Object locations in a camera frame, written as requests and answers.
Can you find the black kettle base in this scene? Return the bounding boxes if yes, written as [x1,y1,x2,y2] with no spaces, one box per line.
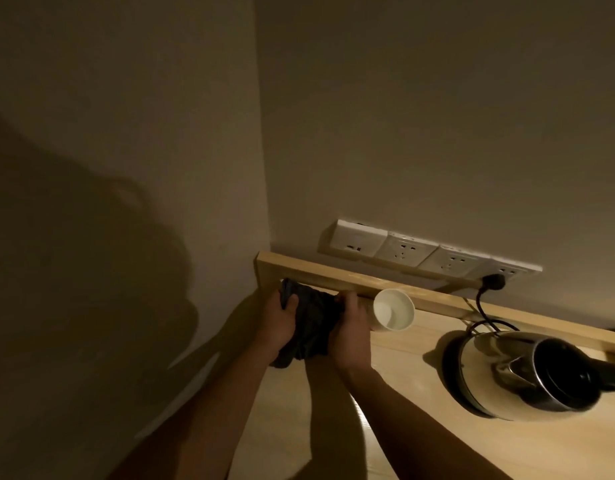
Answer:
[440,331,493,418]

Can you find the white cup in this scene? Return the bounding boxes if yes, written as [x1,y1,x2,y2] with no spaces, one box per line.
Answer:
[370,288,417,332]

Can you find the white wall panel with ports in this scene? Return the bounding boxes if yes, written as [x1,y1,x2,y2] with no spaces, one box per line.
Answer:
[330,219,388,260]

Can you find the person's right hand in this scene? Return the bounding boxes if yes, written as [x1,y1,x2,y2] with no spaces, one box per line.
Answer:
[329,292,375,374]

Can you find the dark grey cloth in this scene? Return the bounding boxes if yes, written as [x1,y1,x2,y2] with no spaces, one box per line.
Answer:
[269,278,346,370]

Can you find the white wall socket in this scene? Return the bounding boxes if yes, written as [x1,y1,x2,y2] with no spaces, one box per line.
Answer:
[418,246,491,278]
[480,257,543,289]
[374,232,441,268]

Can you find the black power cable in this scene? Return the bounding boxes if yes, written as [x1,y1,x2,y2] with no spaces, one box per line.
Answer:
[462,286,521,336]

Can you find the wooden desk back ledge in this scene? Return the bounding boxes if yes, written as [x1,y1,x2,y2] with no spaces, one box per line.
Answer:
[255,252,615,353]

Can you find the person's right forearm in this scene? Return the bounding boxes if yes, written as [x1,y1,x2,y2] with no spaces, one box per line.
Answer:
[336,364,514,480]

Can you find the person's left forearm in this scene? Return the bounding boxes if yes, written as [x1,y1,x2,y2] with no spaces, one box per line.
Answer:
[106,345,280,480]

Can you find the person's left hand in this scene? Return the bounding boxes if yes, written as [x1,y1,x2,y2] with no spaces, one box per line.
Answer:
[251,290,295,357]

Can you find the stainless steel electric kettle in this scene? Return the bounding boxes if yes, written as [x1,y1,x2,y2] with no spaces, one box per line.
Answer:
[460,331,615,423]

